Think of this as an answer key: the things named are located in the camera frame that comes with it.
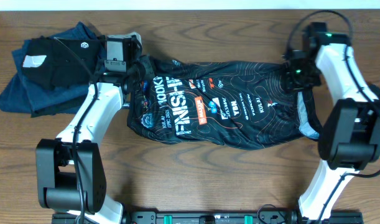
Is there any blue folded garment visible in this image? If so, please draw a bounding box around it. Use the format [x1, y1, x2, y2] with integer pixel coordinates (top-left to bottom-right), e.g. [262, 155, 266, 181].
[0, 22, 99, 117]

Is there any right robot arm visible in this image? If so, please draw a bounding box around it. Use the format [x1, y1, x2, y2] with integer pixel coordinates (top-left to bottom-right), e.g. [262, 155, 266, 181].
[284, 22, 380, 223]

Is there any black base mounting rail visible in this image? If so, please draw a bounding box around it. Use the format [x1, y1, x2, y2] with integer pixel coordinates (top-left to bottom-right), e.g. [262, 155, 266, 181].
[51, 210, 364, 224]

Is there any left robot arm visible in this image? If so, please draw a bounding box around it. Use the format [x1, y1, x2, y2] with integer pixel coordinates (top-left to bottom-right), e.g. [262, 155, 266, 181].
[35, 32, 146, 223]

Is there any dark garment at right edge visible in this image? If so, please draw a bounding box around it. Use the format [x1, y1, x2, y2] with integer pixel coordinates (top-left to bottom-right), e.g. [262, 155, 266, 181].
[365, 82, 380, 102]

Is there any black jersey with orange lines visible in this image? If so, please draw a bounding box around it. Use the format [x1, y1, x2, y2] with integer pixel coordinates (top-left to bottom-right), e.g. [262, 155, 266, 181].
[127, 55, 322, 150]

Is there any black folded shirt on stack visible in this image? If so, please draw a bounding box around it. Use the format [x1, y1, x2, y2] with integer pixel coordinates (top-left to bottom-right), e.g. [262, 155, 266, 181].
[21, 37, 101, 90]

